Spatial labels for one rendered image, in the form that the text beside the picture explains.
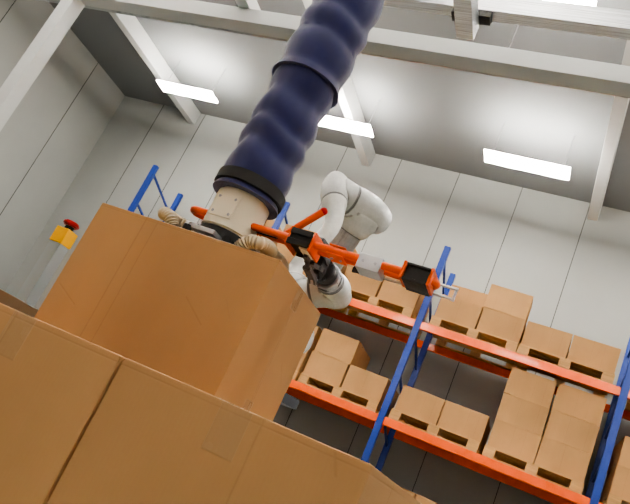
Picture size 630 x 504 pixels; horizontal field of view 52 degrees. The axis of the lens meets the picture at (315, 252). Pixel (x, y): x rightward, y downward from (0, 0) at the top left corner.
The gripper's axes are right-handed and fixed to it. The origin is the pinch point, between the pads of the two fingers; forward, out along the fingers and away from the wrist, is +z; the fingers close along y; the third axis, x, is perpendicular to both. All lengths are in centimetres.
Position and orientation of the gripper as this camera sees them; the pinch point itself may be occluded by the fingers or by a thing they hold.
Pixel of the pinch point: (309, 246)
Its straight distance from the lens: 187.0
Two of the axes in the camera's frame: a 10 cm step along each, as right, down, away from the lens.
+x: -8.8, -2.7, 3.9
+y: -4.0, 8.6, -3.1
